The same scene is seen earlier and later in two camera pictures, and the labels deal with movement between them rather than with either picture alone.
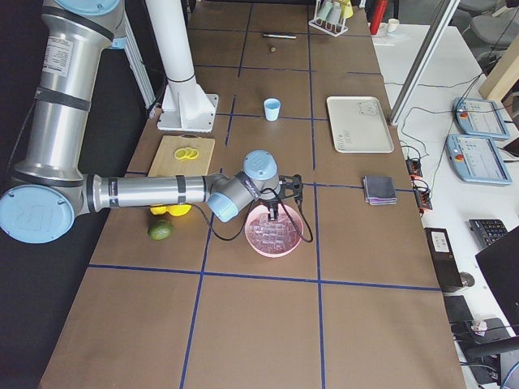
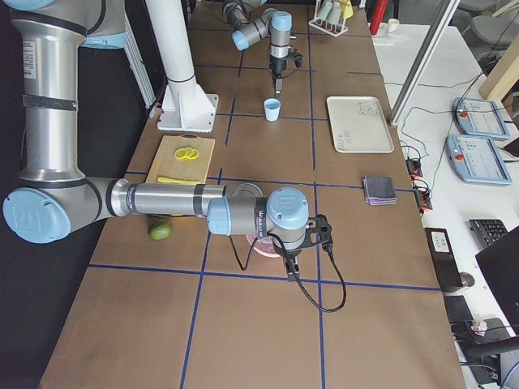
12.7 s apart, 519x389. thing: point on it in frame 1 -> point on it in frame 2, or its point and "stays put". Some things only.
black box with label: (444, 258) stays put
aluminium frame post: (424, 59) stays put
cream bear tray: (358, 125) stays put
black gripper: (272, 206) -> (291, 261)
